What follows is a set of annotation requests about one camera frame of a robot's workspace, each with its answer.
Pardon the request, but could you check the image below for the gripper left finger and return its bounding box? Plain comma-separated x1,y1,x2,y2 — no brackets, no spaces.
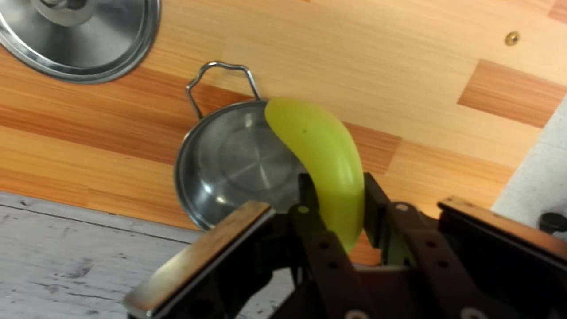
124,173,373,319

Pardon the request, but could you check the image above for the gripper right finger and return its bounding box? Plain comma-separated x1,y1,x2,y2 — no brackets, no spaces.
363,172,567,319

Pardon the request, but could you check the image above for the yellow-green toy banana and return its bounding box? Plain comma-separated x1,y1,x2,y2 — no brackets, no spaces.
264,97,366,253

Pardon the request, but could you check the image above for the steel pot lid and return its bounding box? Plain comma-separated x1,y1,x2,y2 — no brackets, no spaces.
0,0,161,85

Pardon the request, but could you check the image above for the black round knob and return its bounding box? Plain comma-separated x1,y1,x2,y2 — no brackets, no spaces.
538,212,567,236

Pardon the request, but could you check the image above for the small steel pot with handle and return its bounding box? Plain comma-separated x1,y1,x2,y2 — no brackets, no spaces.
173,61,311,232

